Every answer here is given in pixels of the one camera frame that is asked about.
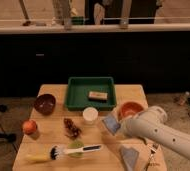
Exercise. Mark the blue sponge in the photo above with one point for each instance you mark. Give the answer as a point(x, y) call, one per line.
point(111, 124)

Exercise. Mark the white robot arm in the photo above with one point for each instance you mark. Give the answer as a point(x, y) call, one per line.
point(150, 123)

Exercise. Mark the orange bowl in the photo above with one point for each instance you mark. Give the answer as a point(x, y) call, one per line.
point(129, 108)

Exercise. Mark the purple bowl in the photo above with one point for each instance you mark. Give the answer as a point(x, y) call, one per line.
point(45, 104)

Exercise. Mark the green plastic tray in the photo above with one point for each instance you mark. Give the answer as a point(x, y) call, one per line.
point(78, 89)

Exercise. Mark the tan block in tray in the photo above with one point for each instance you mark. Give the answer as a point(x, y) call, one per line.
point(93, 95)

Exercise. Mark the white cup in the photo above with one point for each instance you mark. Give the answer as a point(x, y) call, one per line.
point(90, 115)

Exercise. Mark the dark red dried flower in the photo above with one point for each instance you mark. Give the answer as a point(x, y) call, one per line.
point(73, 131)

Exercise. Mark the green round lid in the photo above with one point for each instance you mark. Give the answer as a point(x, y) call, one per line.
point(74, 145)

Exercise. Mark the orange ball on cup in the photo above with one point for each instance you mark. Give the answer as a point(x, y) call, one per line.
point(30, 128)

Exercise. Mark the grey folded cloth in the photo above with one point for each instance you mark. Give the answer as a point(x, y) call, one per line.
point(130, 157)

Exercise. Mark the metal fork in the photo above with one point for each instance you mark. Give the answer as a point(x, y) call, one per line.
point(153, 150)

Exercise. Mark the yellow banana toy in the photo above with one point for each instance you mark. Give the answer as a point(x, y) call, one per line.
point(37, 158)

